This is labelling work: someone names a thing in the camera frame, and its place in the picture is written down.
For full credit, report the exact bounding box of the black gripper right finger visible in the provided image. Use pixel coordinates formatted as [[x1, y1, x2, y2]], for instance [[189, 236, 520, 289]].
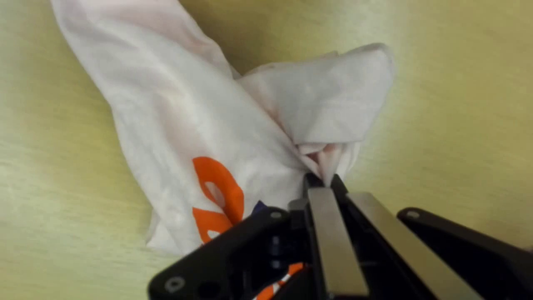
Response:
[[332, 174, 533, 300]]

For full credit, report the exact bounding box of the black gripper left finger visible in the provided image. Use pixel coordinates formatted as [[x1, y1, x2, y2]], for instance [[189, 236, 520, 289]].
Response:
[[146, 172, 372, 300]]

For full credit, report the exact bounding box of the pink shirt with orange print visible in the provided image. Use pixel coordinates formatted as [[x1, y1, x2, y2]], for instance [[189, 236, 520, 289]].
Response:
[[49, 0, 399, 259]]

